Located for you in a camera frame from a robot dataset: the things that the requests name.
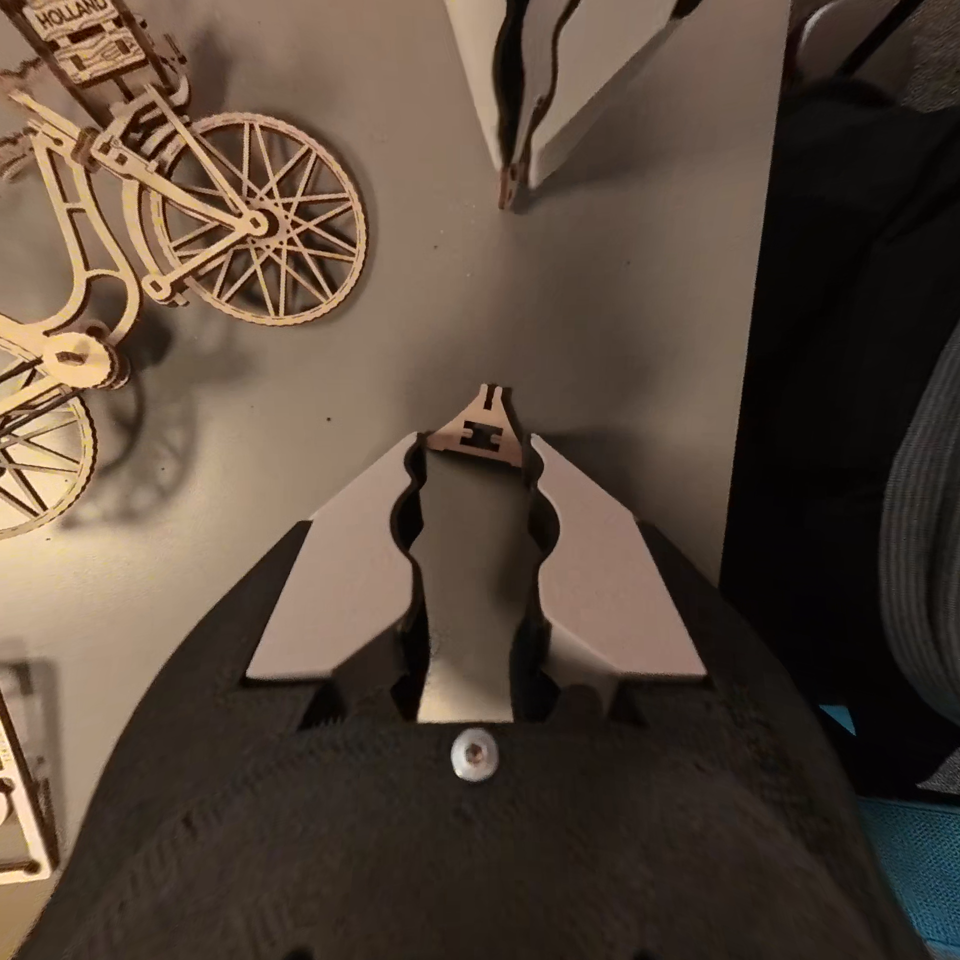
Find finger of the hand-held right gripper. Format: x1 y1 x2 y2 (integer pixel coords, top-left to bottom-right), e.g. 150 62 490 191
523 0 685 190
446 0 537 181

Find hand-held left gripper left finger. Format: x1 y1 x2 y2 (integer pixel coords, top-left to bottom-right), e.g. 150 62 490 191
246 432 429 723

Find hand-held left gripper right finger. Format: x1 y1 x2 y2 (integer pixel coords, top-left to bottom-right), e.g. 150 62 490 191
516 433 710 723

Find slotted wooden part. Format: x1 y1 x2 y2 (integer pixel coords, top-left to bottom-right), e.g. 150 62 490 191
427 384 527 471

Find wooden bicycle model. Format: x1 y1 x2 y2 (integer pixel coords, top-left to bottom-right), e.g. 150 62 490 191
0 0 371 542

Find person's legs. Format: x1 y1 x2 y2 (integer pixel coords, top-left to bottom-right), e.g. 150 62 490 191
723 75 960 798

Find laser-cut wooden part sheet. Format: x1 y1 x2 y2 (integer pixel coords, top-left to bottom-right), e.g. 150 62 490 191
0 660 62 879

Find teal chair seat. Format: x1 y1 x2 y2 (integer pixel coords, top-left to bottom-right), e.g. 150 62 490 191
817 705 960 960

